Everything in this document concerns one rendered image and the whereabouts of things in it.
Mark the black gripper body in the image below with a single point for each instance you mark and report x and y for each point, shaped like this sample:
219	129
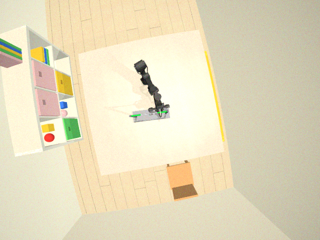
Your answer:
158	101

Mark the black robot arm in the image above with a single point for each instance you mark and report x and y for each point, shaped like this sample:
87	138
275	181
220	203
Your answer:
140	67

